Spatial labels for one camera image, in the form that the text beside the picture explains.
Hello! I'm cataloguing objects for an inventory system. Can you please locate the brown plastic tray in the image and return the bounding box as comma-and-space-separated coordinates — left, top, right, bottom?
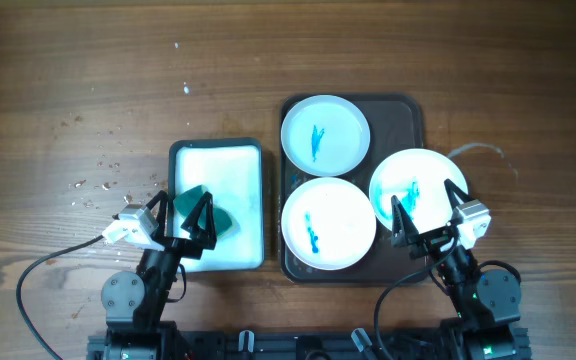
279, 93, 426, 286

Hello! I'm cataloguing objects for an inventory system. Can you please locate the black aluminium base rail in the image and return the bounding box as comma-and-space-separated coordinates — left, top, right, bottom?
86, 328, 533, 360

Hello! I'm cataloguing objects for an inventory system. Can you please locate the green yellow sponge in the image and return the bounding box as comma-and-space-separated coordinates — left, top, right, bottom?
173, 185, 235, 240

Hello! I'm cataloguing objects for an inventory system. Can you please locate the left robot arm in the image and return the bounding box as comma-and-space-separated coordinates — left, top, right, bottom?
101, 191, 217, 333

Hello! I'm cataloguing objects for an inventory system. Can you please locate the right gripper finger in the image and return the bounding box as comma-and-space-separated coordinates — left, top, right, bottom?
444, 179, 470, 223
391, 195, 418, 247

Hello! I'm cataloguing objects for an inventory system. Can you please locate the white plate blue smear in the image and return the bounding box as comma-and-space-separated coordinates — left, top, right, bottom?
369, 149, 468, 233

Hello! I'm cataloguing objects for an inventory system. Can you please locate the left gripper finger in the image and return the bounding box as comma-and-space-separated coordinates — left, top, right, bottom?
146, 190, 169, 238
181, 192, 217, 250

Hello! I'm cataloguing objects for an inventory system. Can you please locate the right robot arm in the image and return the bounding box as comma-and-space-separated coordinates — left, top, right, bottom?
391, 179, 532, 359

